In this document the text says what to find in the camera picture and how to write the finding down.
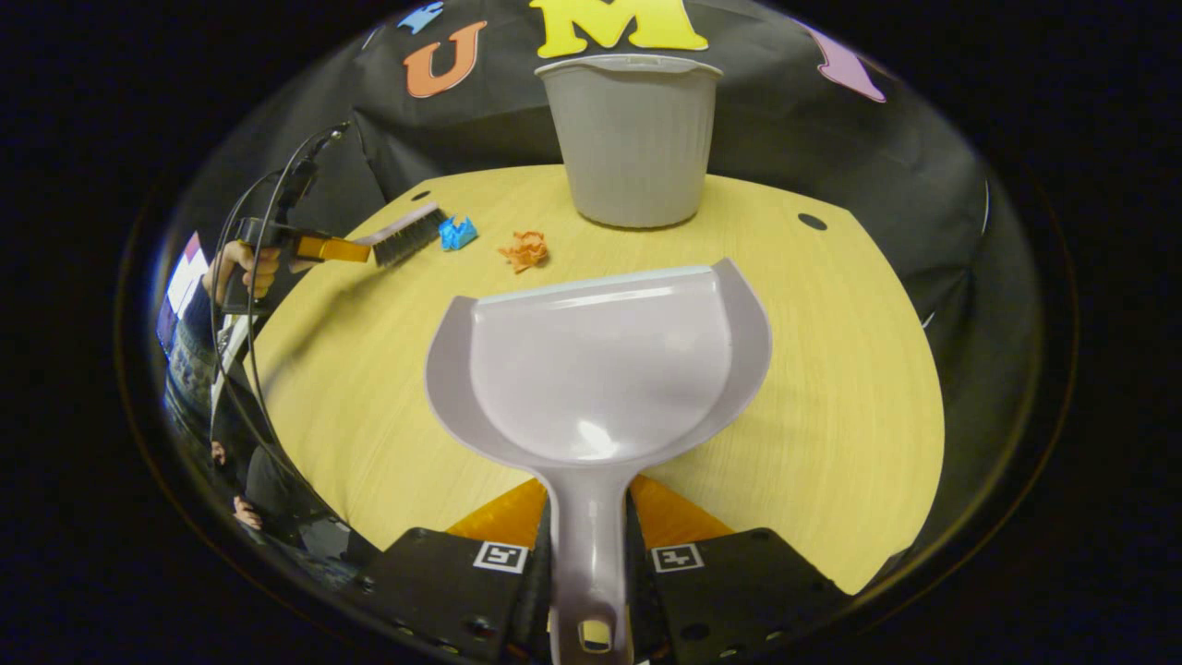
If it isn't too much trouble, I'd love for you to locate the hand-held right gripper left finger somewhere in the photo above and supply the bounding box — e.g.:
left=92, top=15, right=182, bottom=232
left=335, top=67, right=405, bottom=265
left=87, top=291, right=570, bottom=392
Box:
left=356, top=476, right=555, bottom=661

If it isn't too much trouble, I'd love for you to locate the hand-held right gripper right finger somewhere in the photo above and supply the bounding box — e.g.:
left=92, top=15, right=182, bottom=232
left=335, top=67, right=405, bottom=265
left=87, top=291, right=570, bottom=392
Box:
left=626, top=474, right=850, bottom=661

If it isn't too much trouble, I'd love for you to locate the small pink broom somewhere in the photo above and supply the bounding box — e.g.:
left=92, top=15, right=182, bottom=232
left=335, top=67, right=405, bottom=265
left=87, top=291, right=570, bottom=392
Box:
left=356, top=201, right=449, bottom=270

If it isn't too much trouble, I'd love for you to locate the orange paper scrap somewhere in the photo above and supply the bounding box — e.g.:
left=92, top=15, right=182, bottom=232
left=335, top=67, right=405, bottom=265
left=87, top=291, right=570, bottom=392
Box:
left=499, top=230, right=549, bottom=274

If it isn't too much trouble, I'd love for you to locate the gray garbage bin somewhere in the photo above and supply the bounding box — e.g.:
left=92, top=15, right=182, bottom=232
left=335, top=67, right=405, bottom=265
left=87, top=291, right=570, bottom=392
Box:
left=535, top=54, right=724, bottom=230

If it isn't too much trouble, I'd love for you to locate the wooden desktop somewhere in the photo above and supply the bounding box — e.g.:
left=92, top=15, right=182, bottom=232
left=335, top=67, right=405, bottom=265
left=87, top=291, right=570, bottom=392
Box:
left=249, top=164, right=946, bottom=597

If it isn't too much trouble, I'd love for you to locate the computer monitor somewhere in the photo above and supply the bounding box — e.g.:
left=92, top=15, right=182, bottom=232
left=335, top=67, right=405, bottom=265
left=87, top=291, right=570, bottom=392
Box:
left=157, top=231, right=211, bottom=357

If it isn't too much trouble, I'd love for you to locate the person's dark clothing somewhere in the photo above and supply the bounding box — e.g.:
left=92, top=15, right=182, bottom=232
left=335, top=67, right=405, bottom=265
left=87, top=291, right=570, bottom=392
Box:
left=164, top=314, right=370, bottom=583

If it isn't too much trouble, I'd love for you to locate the black cable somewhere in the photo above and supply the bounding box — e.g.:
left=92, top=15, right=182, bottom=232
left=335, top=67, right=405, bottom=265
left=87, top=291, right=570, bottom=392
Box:
left=246, top=122, right=352, bottom=518
left=209, top=169, right=283, bottom=444

